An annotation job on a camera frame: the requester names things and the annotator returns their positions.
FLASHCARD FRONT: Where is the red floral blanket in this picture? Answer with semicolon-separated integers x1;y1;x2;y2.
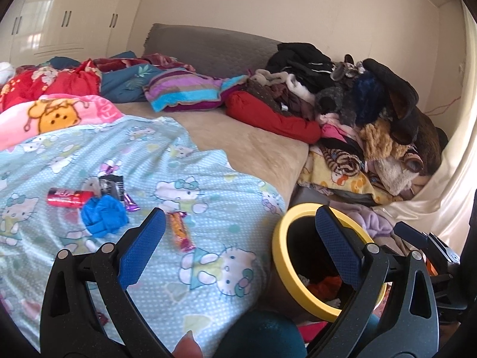
1;59;102;112

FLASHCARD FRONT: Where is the red snack can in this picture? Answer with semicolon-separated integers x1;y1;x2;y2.
47;188;95;209

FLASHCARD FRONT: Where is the person's left hand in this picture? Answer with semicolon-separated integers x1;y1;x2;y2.
172;330;204;358

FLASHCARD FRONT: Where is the yellow Hello Kitty blanket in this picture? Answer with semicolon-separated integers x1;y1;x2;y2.
298;146;403;205

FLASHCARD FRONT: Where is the purple blue striped pillow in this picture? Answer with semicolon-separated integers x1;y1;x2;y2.
143;68;248;112

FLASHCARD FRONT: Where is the grey bed headboard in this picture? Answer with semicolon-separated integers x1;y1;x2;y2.
144;24;280;78

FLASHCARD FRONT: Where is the pile of dark clothes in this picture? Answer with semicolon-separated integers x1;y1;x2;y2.
244;43;448;200

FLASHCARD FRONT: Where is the light blue Hello Kitty quilt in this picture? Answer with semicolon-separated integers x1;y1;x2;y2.
1;116;286;357

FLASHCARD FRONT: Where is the white built-in wardrobe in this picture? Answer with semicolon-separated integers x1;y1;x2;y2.
1;0;141;66

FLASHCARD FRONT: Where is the blue plastic bag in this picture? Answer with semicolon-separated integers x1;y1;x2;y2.
81;195;128;237

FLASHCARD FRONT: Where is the teal trouser leg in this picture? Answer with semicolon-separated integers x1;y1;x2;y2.
213;310;307;358

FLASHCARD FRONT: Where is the pink cartoon bear blanket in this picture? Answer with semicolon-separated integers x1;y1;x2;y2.
1;94;123;149

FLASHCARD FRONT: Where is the red folded cushion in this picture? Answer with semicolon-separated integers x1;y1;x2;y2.
225;91;322;145

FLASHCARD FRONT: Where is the cream satin curtain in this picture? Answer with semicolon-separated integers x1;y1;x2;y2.
374;7;476;253

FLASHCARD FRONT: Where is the dark blue leaf blanket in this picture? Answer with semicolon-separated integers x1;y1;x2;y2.
44;53;163;104

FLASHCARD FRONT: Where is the yellow rimmed black trash bin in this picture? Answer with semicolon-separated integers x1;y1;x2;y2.
265;203;372;323

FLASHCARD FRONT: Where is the beige bed sheet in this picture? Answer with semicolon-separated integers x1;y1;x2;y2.
117;102;309;204

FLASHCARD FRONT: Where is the orange purple snack wrapper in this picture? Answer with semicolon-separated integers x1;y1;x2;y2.
167;212;196;252

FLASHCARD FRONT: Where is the purple candy wrapper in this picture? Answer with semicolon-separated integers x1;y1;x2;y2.
124;192;141;212

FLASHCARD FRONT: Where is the black snack packet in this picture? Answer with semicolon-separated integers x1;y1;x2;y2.
99;174;125;202

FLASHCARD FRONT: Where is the lavender knit sweater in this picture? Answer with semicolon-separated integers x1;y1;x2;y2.
329;200;394;245

